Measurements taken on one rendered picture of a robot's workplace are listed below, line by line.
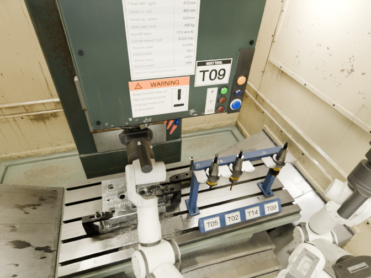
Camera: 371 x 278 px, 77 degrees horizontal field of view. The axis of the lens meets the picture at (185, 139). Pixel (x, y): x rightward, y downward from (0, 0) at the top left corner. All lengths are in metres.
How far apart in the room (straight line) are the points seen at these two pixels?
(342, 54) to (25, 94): 1.82
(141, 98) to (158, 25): 0.18
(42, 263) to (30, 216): 0.30
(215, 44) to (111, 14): 0.24
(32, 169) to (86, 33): 1.68
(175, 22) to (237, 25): 0.15
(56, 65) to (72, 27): 0.79
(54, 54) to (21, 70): 0.50
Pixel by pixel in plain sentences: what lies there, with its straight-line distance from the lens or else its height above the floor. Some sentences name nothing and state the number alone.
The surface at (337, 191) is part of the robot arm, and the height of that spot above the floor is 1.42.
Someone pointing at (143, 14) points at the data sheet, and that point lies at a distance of 0.55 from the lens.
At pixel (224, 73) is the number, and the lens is 0.66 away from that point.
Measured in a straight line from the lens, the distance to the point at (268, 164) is 1.12.
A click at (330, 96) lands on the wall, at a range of 1.43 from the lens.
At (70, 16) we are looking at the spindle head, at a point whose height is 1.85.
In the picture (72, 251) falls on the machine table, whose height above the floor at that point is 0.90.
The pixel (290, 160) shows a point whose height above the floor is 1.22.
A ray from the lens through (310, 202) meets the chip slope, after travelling 1.60.
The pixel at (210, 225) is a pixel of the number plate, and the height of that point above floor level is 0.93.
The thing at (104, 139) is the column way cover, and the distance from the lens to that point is 1.52.
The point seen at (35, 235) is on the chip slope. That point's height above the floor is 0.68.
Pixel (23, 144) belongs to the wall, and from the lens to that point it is 2.12.
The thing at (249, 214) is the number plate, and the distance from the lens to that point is 1.27.
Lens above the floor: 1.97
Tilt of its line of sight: 41 degrees down
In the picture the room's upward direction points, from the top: 3 degrees clockwise
